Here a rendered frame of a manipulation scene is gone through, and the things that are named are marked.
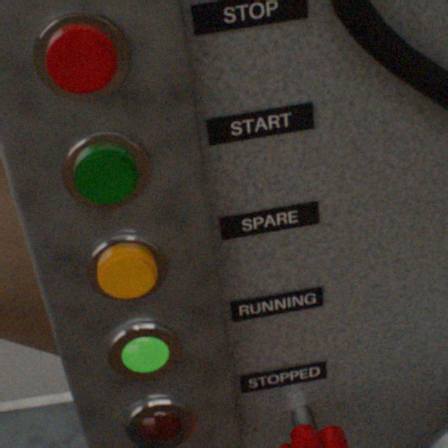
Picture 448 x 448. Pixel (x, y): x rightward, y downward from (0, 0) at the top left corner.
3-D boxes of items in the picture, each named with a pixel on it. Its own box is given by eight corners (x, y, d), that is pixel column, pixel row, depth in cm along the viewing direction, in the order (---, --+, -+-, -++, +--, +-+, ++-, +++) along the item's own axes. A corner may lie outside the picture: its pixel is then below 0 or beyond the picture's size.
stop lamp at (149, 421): (185, 424, 47) (179, 393, 46) (188, 445, 46) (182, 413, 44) (140, 433, 47) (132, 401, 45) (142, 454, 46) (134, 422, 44)
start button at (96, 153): (142, 187, 38) (132, 134, 36) (144, 201, 37) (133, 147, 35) (80, 198, 38) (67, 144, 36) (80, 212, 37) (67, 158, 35)
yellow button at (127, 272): (159, 281, 41) (151, 235, 39) (161, 295, 40) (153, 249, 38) (102, 291, 41) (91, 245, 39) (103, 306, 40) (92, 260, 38)
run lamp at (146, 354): (172, 354, 44) (165, 318, 43) (175, 375, 43) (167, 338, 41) (123, 363, 44) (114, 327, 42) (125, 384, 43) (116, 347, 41)
